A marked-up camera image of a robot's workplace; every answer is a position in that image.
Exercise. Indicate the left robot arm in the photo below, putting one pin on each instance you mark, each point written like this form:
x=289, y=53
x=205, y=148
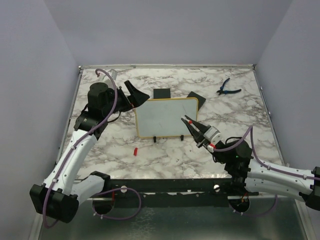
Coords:
x=59, y=197

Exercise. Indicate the black square block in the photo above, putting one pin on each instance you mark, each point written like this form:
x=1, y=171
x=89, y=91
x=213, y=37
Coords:
x=161, y=93
x=201, y=99

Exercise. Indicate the metal table frame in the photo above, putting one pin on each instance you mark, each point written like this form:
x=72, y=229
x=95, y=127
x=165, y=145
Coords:
x=233, y=103

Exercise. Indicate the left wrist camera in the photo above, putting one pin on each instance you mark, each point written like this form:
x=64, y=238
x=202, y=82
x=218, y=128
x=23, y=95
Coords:
x=113, y=73

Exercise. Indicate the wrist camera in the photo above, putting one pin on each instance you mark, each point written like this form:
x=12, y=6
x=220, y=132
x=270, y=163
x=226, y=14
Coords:
x=113, y=73
x=212, y=137

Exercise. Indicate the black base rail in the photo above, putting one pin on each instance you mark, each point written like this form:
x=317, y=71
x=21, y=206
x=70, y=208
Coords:
x=172, y=193

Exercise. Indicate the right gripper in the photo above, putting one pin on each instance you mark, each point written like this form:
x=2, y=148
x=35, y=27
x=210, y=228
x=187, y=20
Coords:
x=198, y=136

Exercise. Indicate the yellow framed whiteboard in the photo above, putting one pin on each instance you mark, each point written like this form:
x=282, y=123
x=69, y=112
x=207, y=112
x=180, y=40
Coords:
x=161, y=118

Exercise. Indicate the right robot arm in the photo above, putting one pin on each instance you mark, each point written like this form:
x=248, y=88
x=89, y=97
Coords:
x=249, y=174

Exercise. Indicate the black square block right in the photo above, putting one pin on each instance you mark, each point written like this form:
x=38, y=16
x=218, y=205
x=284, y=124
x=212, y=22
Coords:
x=201, y=99

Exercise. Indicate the red and white marker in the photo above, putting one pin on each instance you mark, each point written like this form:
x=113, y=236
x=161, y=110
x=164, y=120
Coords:
x=190, y=122

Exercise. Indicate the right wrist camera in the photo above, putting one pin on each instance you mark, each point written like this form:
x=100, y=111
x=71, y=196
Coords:
x=212, y=137

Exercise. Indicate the black square block left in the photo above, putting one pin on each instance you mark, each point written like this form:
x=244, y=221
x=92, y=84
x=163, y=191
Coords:
x=161, y=93

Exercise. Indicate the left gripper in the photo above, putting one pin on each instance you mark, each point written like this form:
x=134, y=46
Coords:
x=136, y=97

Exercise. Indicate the red marker cap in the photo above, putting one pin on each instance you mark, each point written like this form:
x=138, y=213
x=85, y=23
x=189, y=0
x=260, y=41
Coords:
x=135, y=151

